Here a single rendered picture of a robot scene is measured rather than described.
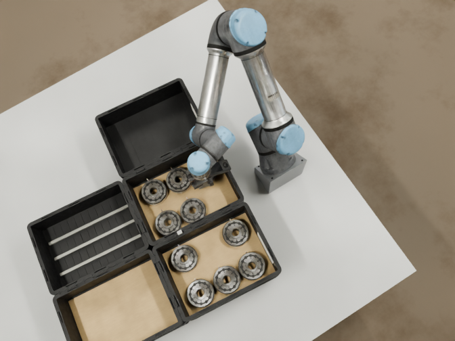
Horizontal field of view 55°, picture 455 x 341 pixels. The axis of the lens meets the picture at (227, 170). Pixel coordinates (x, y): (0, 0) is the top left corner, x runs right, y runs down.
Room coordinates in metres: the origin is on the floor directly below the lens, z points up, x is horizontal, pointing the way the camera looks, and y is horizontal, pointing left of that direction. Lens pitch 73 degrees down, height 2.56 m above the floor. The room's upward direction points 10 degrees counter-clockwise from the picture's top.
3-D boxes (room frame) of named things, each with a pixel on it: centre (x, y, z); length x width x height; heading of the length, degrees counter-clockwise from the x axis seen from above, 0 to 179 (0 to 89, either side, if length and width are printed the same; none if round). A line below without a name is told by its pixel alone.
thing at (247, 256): (0.14, -0.03, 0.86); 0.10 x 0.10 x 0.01
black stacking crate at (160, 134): (0.76, 0.27, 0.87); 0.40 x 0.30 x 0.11; 107
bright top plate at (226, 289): (0.11, 0.07, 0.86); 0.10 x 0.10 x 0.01
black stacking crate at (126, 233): (0.35, 0.57, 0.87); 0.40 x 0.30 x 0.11; 107
